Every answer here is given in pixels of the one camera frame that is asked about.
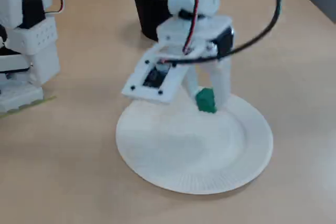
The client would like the white paper plate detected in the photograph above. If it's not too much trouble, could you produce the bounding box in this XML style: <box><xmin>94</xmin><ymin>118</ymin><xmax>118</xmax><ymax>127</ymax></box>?
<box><xmin>115</xmin><ymin>94</ymin><xmax>274</xmax><ymax>195</ymax></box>

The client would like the green base mounting tape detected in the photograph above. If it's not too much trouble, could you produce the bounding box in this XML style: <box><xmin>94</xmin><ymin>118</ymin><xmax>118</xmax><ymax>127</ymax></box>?
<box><xmin>0</xmin><ymin>95</ymin><xmax>57</xmax><ymax>116</ymax></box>

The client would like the black round pot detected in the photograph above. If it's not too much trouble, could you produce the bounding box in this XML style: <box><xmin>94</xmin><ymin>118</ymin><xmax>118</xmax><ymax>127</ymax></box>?
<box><xmin>131</xmin><ymin>0</ymin><xmax>174</xmax><ymax>41</ymax></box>

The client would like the green block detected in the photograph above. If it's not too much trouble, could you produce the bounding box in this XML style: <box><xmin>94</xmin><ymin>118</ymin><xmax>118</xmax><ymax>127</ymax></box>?
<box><xmin>196</xmin><ymin>87</ymin><xmax>217</xmax><ymax>114</ymax></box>

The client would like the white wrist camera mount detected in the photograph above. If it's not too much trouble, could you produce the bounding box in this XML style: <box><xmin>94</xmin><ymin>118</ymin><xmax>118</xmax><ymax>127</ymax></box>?
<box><xmin>121</xmin><ymin>40</ymin><xmax>211</xmax><ymax>104</ymax></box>

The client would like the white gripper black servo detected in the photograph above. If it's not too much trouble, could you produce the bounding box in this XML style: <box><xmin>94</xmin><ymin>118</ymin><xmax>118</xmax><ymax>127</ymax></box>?
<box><xmin>156</xmin><ymin>15</ymin><xmax>236</xmax><ymax>109</ymax></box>

